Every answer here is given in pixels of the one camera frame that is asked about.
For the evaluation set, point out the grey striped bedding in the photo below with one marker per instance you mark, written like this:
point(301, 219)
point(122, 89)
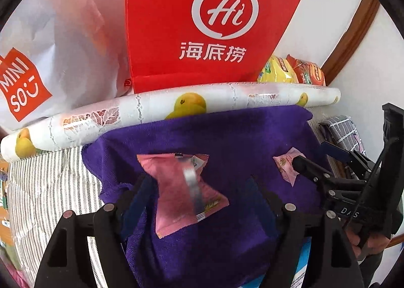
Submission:
point(47, 180)

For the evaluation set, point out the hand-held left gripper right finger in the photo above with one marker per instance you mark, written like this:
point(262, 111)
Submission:
point(262, 209)

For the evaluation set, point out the blue and white box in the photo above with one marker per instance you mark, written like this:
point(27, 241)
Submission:
point(301, 259)

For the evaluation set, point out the orange snack bag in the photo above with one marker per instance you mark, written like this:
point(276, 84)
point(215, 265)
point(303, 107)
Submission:
point(309, 73)

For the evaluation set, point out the plain pink snack packet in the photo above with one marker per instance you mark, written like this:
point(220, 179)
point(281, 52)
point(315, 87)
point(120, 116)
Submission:
point(176, 187)

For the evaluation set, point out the rolled fruit print table cover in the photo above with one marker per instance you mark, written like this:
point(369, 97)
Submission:
point(126, 111)

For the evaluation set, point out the red paper bag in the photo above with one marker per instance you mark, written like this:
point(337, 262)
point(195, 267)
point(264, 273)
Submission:
point(157, 23)

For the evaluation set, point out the yellow snack bag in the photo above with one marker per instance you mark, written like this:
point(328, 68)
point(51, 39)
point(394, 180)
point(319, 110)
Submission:
point(274, 73)

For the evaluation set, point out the small pink snack packet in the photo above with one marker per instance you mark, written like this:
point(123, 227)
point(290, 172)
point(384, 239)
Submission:
point(284, 165)

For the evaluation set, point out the purple towel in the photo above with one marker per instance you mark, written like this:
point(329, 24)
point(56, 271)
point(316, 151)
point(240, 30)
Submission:
point(221, 136)

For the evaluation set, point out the grey checked cloth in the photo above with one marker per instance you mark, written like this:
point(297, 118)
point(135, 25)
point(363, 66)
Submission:
point(344, 127)

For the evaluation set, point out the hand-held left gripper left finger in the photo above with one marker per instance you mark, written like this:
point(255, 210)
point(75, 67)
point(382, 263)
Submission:
point(139, 203)

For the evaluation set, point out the white bag with orange logo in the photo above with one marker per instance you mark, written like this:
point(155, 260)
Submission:
point(63, 39)

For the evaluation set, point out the person's right hand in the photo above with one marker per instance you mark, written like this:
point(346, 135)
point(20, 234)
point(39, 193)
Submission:
point(375, 244)

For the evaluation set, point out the brown wooden trim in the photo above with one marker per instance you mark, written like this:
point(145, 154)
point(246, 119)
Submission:
point(356, 29)

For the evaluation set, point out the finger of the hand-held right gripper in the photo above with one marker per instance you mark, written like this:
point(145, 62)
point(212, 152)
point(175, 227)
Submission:
point(337, 152)
point(311, 168)

